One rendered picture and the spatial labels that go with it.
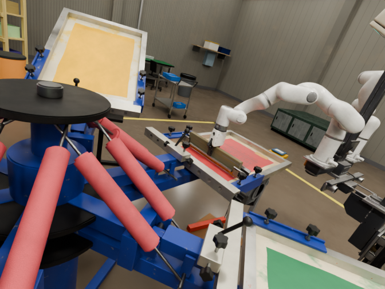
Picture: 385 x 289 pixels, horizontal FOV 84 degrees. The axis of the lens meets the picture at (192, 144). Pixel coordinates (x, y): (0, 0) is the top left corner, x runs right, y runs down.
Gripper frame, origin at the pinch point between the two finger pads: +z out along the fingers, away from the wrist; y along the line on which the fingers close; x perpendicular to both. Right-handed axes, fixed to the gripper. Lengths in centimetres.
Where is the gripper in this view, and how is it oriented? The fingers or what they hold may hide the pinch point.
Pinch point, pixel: (212, 151)
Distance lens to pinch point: 131.0
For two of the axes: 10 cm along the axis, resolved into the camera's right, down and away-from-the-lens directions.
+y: 6.9, -1.1, 7.1
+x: -6.7, -4.6, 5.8
